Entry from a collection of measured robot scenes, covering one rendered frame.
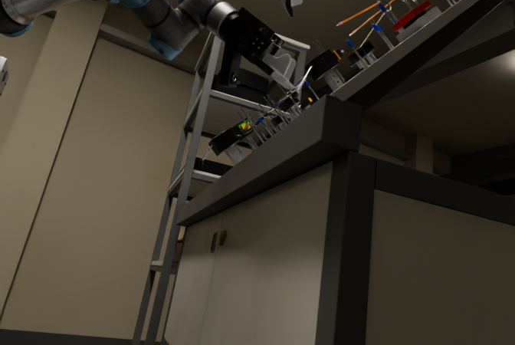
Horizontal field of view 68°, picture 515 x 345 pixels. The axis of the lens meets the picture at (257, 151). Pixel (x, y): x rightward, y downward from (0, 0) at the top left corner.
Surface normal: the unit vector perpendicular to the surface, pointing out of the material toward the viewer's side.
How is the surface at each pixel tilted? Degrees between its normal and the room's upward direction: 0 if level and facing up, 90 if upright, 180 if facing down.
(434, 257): 90
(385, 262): 90
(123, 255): 90
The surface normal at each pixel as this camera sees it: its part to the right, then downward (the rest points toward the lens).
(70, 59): 0.50, -0.21
